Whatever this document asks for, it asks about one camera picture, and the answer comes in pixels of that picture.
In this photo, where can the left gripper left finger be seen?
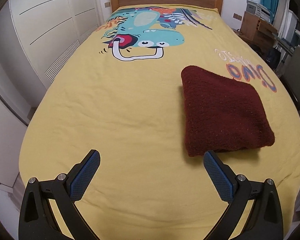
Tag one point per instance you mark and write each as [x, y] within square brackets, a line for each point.
[37, 220]

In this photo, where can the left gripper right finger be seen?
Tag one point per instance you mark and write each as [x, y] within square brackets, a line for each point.
[265, 220]

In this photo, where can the dark red knit sweater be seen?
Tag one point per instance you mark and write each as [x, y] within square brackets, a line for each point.
[222, 114]

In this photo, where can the grey desk chair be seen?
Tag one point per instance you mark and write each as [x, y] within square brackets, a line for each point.
[291, 78]

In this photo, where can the yellow dinosaur bedspread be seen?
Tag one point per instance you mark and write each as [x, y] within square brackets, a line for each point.
[121, 94]

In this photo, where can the black backpack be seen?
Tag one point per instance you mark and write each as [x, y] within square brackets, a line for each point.
[273, 58]

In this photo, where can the white desk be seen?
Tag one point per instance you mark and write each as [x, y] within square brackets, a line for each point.
[288, 48]

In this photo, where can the wooden nightstand cabinet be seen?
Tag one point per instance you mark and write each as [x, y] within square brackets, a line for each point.
[257, 32]

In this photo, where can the white wardrobe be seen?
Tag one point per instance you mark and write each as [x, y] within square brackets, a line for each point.
[37, 37]

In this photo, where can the grey storage box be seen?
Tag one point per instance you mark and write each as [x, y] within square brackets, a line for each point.
[258, 10]

